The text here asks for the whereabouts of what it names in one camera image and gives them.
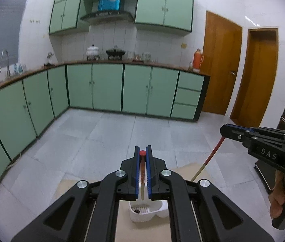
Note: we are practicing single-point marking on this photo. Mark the metal sink faucet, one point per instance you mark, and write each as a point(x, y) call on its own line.
point(5, 55)

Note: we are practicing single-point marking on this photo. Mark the white lidded pot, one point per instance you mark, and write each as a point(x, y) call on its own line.
point(92, 50)

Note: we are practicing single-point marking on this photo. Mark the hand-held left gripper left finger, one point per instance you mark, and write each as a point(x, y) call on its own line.
point(137, 171)

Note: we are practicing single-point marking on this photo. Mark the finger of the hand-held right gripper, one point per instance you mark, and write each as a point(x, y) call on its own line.
point(235, 133)
point(271, 130)

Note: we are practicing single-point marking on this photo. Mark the red patterned chopstick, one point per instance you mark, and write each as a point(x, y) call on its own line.
point(142, 167)
point(209, 156)

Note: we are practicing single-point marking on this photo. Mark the small glass jar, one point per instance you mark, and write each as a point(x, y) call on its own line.
point(190, 66)

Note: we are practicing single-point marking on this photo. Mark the bottles beside sink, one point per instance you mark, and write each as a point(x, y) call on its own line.
point(20, 68)

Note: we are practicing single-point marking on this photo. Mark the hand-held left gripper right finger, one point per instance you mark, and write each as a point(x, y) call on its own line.
point(149, 171)

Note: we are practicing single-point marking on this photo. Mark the black range hood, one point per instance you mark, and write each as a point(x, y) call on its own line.
point(107, 16)

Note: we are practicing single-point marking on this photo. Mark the blue box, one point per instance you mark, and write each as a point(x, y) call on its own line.
point(109, 2)

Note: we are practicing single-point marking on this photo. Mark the orange thermos flask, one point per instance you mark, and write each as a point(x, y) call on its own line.
point(198, 60)

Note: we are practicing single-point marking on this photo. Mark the green wall cabinets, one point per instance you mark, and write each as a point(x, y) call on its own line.
point(175, 5)

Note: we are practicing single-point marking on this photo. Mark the white plastic chopstick holder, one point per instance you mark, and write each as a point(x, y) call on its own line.
point(142, 215)

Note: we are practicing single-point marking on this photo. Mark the plain wooden door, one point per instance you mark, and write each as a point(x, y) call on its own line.
point(256, 80)

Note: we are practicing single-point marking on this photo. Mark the row of wall hooks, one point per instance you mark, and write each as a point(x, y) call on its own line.
point(35, 21)

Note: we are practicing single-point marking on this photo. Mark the grey window blind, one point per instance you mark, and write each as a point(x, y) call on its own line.
point(1, 25)

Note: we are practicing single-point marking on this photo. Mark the green base cabinets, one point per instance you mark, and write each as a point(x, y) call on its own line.
point(107, 88)

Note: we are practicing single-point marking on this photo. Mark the black wok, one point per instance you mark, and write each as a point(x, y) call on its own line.
point(116, 52)

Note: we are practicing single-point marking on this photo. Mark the group of glass jars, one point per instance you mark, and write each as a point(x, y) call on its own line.
point(142, 56)

